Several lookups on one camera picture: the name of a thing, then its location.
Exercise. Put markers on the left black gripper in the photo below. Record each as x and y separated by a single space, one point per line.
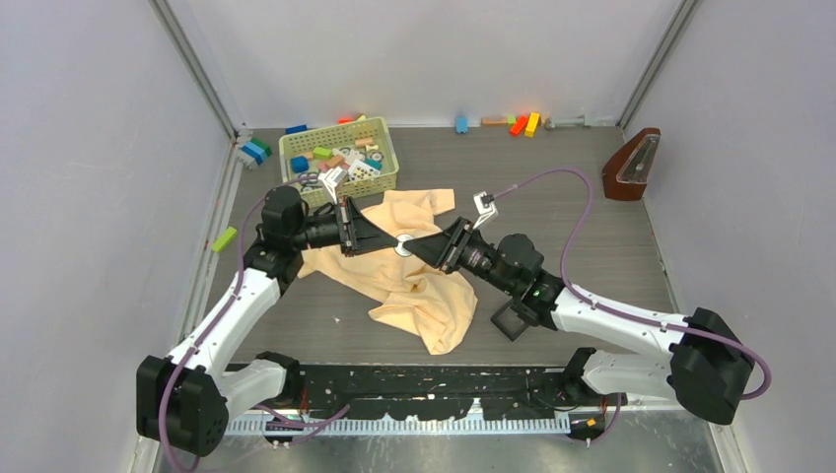
361 236

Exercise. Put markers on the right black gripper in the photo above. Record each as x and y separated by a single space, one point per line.
447 247

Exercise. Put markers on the round white brooch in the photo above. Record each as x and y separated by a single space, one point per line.
400 248

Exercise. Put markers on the cream yellow garment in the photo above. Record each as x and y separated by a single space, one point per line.
414 297

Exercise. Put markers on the black square frame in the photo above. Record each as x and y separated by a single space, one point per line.
507 321

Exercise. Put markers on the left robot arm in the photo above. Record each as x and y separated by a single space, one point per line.
186 399

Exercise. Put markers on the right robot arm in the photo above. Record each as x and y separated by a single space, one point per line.
695 360

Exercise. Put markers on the green plastic basket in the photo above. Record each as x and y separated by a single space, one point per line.
363 147

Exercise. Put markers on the green block in basket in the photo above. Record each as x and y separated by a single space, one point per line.
322 153

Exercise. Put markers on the blue cube in basket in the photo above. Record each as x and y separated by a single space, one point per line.
299 164

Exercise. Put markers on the blue block behind basket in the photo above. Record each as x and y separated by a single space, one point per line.
296 129

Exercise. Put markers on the light blue block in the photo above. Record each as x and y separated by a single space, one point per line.
461 125

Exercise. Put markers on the lime green block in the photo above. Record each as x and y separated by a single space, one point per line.
224 239

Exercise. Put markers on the blue green stacked blocks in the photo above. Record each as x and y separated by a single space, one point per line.
254 153

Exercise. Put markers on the tan wooden block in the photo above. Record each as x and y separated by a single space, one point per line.
494 121

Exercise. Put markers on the orange block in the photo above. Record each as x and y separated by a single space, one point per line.
519 125

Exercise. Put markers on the brown metronome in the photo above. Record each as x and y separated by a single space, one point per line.
625 175

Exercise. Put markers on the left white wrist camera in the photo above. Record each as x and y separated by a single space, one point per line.
330 181

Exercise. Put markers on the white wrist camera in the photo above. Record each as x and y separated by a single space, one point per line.
330 181
486 207

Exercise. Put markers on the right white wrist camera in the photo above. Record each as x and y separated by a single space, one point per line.
486 207

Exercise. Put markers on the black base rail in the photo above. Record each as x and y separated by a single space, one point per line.
435 393

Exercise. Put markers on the yellow block at wall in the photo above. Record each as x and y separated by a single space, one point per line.
532 124

